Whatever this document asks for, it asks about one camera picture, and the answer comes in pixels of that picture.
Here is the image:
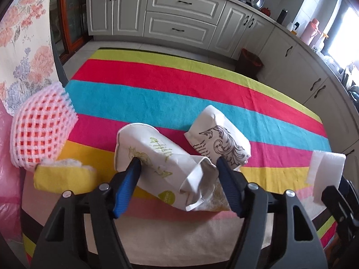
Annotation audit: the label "white foam block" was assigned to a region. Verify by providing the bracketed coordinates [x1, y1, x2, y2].
[305, 150, 347, 204]

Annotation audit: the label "dark red trash bin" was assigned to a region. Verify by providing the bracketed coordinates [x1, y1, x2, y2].
[235, 48, 264, 77]

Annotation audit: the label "fruit in white foam net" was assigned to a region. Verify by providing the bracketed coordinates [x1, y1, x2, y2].
[9, 82, 79, 172]

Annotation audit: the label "white spray bottle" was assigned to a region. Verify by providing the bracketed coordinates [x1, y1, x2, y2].
[313, 32, 328, 53]

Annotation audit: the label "yellow sponge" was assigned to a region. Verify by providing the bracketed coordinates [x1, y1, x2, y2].
[33, 158, 98, 194]

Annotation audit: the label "floral curtain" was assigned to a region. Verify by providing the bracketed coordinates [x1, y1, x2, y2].
[0, 0, 58, 118]

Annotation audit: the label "pink plastic bag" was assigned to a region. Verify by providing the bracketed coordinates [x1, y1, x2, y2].
[0, 104, 32, 243]

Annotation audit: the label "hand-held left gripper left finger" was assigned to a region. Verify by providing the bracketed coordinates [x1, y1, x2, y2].
[31, 157, 142, 269]

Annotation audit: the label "wooden door frame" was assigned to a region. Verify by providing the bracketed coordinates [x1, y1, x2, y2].
[50, 0, 88, 62]

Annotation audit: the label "pink thermos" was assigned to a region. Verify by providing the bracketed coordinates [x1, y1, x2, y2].
[300, 18, 320, 46]

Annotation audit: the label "white kitchen cabinets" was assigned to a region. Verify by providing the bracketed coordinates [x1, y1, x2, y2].
[83, 0, 359, 157]

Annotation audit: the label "white paper bag black pattern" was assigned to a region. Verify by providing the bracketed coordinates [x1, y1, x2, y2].
[184, 105, 252, 172]

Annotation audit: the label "white paper bag green print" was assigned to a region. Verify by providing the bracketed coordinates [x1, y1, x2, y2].
[114, 123, 220, 212]

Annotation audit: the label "striped colourful tablecloth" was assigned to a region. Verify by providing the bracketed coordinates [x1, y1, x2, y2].
[21, 48, 338, 269]

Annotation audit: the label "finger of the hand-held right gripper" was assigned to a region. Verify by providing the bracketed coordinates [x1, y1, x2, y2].
[339, 175, 359, 203]
[321, 185, 359, 247]

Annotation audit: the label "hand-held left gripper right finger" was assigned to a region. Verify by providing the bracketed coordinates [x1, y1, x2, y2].
[217, 156, 328, 269]

